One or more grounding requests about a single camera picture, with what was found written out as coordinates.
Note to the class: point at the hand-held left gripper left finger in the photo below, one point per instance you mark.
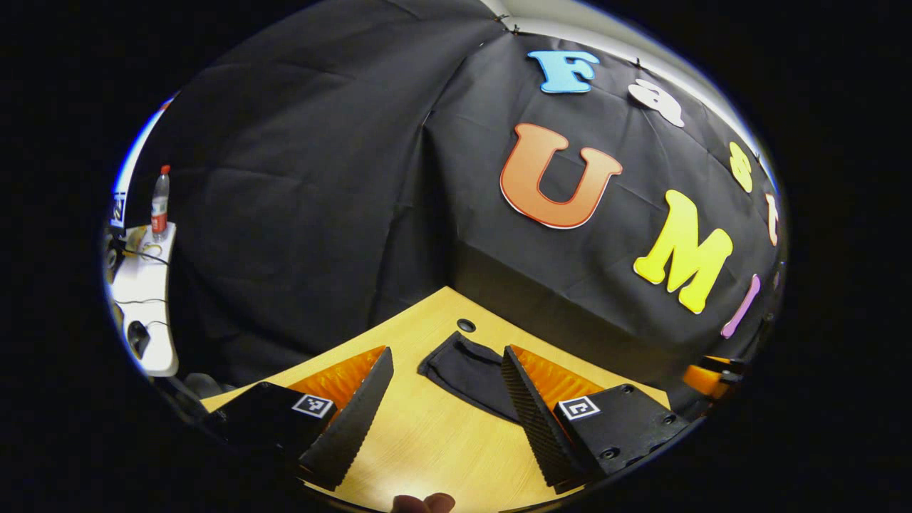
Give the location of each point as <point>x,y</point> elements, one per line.
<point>356,420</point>

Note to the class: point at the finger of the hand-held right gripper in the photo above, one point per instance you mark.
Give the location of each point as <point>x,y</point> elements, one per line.
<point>723,363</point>
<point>704,381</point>

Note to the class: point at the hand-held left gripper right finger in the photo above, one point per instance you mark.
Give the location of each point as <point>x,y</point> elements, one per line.
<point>531,413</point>

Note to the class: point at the dark grey jeans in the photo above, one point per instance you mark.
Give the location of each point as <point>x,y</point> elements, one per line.
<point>467,370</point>

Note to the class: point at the black computer mouse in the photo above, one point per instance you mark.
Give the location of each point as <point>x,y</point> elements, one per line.
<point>138,338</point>

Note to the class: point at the black backdrop cloth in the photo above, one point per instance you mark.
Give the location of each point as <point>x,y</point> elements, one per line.
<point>320,178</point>

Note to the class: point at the white side desk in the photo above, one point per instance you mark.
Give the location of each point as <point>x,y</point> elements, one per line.
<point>139,285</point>

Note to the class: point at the clear plastic bottle red label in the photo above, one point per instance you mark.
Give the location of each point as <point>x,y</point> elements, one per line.
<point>160,206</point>

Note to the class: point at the blue white printed box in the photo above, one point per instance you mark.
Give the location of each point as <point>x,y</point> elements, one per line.
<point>117,210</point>

